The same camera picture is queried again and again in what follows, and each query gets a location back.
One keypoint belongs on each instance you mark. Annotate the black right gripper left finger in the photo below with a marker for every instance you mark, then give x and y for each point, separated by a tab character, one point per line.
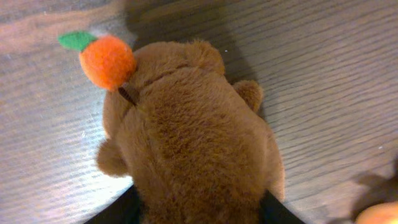
125	210

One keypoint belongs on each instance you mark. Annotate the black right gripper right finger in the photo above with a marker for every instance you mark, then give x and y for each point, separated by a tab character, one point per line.
272	211

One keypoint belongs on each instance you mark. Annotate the brown plush capybara toy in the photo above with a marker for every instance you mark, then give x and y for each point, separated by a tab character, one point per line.
194	145

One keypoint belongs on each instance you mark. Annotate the orange toy duck blue cap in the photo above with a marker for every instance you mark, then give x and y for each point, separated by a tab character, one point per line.
384	213

